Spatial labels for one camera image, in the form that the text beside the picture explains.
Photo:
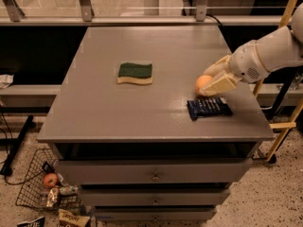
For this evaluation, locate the orange fruit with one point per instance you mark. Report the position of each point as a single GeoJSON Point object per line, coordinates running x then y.
{"type": "Point", "coordinates": [201, 81]}

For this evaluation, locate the black metal stand leg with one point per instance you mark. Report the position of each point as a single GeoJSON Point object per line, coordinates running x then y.
{"type": "Point", "coordinates": [15, 144]}

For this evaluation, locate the middle grey drawer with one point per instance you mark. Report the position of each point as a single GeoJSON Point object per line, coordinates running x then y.
{"type": "Point", "coordinates": [154, 197]}

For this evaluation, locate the white crumpled paper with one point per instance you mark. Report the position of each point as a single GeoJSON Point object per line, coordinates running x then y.
{"type": "Point", "coordinates": [5, 81]}

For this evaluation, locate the red apple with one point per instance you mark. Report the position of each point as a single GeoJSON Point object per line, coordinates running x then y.
{"type": "Point", "coordinates": [50, 180]}

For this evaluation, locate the grey drawer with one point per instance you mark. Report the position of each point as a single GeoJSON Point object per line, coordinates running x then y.
{"type": "Point", "coordinates": [150, 172]}
{"type": "Point", "coordinates": [154, 213]}
{"type": "Point", "coordinates": [154, 197]}

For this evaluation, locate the yellow chip bag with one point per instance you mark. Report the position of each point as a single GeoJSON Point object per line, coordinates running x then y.
{"type": "Point", "coordinates": [68, 219]}

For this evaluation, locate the green yellow sponge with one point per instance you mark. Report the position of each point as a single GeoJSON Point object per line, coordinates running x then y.
{"type": "Point", "coordinates": [135, 73]}

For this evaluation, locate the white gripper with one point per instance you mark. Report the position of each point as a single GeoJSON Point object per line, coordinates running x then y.
{"type": "Point", "coordinates": [244, 61]}

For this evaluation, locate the silver snack wrapper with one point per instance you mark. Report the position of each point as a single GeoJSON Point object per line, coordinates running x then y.
{"type": "Point", "coordinates": [53, 197]}

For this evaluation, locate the grey drawer cabinet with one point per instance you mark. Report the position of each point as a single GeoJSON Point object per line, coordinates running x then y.
{"type": "Point", "coordinates": [94, 118]}

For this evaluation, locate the dark snack bag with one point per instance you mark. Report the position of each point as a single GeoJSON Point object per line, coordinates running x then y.
{"type": "Point", "coordinates": [38, 222]}

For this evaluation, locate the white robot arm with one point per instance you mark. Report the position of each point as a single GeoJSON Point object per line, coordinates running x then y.
{"type": "Point", "coordinates": [285, 44]}

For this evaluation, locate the top grey drawer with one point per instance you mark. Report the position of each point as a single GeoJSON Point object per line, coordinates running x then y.
{"type": "Point", "coordinates": [150, 172]}

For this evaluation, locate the metal railing frame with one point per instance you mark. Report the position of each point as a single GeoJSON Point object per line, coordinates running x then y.
{"type": "Point", "coordinates": [145, 12]}

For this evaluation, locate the blue rxbar blueberry packet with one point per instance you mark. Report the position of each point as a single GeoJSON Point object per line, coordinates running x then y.
{"type": "Point", "coordinates": [206, 107]}

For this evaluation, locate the black wire basket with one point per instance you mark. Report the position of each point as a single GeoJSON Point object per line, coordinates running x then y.
{"type": "Point", "coordinates": [33, 193]}

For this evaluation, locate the bottom grey drawer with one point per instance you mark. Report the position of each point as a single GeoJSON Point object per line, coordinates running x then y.
{"type": "Point", "coordinates": [154, 213]}

